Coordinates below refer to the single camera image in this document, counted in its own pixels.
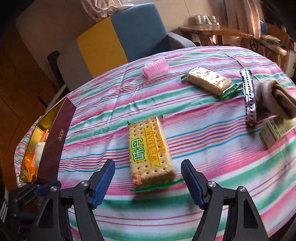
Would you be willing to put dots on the grey yellow blue armchair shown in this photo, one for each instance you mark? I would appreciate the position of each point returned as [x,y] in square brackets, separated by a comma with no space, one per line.
[134,32]

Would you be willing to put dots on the gold metal tin container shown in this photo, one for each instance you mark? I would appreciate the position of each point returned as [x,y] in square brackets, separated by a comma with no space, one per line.
[57,129]

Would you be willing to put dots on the green white box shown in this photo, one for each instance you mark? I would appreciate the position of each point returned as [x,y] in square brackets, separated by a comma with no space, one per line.
[275,133]

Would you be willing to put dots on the wooden side table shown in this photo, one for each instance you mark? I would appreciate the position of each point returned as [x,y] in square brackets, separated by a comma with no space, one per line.
[208,30]

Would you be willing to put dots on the white sock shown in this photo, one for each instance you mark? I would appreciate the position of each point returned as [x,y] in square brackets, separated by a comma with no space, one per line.
[40,150]

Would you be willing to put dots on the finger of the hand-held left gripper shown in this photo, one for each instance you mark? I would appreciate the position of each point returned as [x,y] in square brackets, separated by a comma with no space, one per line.
[24,193]
[41,190]

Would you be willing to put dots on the beige curtain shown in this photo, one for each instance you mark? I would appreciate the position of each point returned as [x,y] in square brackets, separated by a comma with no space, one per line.
[245,16]
[106,8]

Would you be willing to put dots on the striped tablecloth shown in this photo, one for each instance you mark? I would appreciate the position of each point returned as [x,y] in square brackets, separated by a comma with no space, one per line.
[208,150]

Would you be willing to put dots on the beige rolled sock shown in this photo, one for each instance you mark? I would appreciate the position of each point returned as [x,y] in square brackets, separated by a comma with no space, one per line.
[277,99]

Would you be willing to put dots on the black white comb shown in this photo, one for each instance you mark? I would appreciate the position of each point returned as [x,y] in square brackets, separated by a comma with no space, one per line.
[248,97]

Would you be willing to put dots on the brown orange snack bag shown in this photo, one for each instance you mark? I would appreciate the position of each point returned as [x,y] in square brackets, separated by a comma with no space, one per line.
[30,166]

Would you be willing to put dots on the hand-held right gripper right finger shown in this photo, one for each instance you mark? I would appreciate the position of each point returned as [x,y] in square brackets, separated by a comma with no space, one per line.
[193,185]

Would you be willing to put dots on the black chair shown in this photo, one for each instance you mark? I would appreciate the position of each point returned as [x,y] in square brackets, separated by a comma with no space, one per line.
[55,67]

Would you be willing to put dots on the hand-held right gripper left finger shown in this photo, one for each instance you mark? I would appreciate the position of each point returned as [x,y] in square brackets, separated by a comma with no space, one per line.
[104,185]

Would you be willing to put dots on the green trim cracker packet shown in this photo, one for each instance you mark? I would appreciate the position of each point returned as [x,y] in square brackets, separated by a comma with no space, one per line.
[208,81]

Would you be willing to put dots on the yellow label cracker packet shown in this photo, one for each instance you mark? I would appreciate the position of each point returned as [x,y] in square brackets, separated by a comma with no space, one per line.
[148,148]

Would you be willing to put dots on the green patterned cloth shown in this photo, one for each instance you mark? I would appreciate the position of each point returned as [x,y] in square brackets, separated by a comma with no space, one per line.
[271,39]

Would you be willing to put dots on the blue round object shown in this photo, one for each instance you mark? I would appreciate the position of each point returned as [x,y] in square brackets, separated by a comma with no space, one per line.
[262,25]

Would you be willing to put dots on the wooden wardrobe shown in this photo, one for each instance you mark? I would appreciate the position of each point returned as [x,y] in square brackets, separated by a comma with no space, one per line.
[20,81]

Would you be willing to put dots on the tray of glass cups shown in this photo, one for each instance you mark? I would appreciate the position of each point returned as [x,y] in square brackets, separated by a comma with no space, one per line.
[203,19]

